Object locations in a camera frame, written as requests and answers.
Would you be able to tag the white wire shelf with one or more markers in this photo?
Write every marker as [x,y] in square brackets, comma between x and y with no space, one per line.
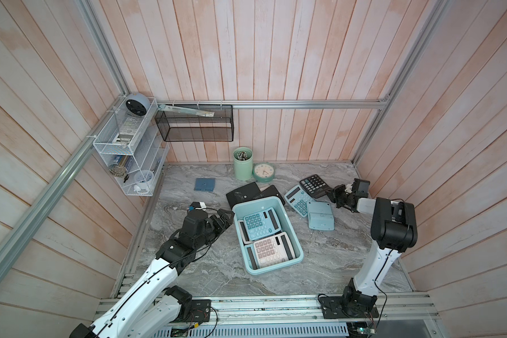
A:
[128,143]

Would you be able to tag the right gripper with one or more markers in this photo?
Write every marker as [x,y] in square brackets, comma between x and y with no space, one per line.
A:
[333,193]

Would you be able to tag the small teal calculator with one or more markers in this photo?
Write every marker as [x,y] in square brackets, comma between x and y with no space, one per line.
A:
[251,256]

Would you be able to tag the black calculator face down small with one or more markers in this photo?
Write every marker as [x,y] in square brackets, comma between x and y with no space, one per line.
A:
[272,191]

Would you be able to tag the pink calculator face down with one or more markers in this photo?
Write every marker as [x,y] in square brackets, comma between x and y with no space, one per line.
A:
[243,233]

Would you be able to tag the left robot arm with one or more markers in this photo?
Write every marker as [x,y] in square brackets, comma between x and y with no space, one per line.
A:
[152,301]

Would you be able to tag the ruler on basket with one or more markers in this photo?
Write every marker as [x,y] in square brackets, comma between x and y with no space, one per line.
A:
[184,110]

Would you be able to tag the white mug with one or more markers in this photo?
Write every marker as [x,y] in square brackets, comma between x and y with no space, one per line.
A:
[143,181]

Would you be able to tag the large teal calculator right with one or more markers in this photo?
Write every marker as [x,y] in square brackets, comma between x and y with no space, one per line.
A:
[298,199]

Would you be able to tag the black wire basket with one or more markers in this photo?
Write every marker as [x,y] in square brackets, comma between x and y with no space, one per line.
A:
[189,128]

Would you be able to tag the mint green storage box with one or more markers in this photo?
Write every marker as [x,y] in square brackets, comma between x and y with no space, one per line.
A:
[255,206]

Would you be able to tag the aluminium front rail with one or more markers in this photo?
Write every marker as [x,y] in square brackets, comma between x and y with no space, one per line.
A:
[398,306]

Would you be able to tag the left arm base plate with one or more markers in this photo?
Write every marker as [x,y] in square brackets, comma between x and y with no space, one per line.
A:
[195,311]

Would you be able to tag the teal calculator face down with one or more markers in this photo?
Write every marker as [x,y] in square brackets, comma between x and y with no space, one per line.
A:
[320,216]

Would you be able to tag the black calculator face down large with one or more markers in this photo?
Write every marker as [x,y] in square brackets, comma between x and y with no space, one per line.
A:
[243,194]

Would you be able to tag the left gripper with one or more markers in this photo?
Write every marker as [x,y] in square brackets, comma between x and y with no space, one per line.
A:
[220,227]

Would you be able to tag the black calculator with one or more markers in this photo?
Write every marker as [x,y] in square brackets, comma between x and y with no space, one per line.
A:
[315,186]

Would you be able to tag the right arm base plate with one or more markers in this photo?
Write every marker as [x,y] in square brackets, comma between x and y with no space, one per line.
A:
[353,307]

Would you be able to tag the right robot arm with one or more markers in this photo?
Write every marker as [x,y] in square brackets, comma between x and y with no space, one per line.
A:
[393,230]

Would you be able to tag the green pen cup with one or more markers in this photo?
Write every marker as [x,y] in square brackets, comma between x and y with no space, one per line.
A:
[243,163]

